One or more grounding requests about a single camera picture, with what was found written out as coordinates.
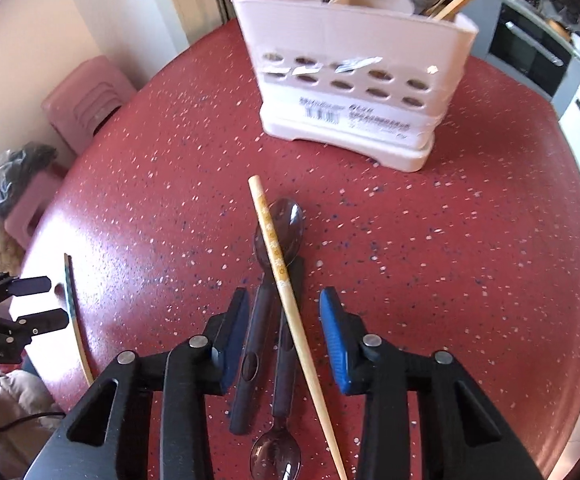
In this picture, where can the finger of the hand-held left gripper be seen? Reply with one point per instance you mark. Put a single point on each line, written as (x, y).
(45, 322)
(32, 285)

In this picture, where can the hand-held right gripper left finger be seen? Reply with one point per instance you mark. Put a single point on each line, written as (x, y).
(232, 340)

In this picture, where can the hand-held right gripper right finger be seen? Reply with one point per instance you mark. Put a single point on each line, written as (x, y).
(335, 340)

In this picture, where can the blue patterned chopstick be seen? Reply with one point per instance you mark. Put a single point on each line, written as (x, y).
(74, 310)

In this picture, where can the yellow flower patterned chopstick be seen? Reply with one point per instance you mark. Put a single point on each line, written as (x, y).
(281, 265)

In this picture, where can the white plastic utensil holder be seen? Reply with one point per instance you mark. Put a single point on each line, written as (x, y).
(350, 35)

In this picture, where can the pink plastic stool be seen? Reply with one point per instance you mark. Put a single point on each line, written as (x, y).
(90, 100)
(30, 215)

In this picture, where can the black plastic bag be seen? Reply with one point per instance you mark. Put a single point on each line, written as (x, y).
(20, 170)

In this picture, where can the black built-in oven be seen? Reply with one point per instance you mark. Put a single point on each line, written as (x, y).
(530, 45)

